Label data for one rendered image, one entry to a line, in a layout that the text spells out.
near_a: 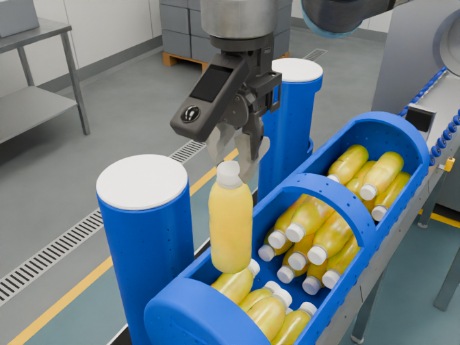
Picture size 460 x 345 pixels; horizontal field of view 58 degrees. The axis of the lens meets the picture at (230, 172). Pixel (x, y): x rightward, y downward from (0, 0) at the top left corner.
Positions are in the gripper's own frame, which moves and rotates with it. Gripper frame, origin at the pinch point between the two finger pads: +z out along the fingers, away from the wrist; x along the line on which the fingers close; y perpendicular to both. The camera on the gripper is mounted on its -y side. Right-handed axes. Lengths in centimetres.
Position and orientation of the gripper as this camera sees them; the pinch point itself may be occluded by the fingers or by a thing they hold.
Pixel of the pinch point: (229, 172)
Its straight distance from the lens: 61.0
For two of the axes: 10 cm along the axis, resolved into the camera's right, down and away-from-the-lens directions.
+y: 6.1, -4.7, 6.4
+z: 0.1, 8.1, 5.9
